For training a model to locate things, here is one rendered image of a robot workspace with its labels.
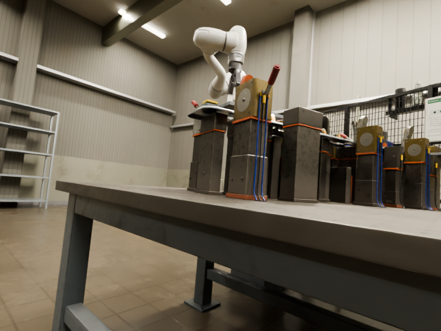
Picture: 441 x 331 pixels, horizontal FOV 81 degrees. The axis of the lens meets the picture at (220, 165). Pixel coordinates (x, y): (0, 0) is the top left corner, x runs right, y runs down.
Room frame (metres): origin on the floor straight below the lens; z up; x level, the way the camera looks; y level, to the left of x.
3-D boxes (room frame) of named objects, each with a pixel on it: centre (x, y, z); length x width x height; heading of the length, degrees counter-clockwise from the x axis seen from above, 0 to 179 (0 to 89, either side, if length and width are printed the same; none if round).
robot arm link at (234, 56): (1.39, -0.04, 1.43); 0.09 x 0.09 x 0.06
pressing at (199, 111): (1.24, -0.50, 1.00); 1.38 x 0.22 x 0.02; 119
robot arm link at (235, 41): (1.38, -0.02, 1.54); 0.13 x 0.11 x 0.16; 103
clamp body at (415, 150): (1.26, -0.98, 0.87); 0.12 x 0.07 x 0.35; 29
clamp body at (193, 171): (1.12, 0.09, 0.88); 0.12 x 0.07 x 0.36; 29
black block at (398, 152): (1.22, -0.84, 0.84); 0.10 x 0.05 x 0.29; 29
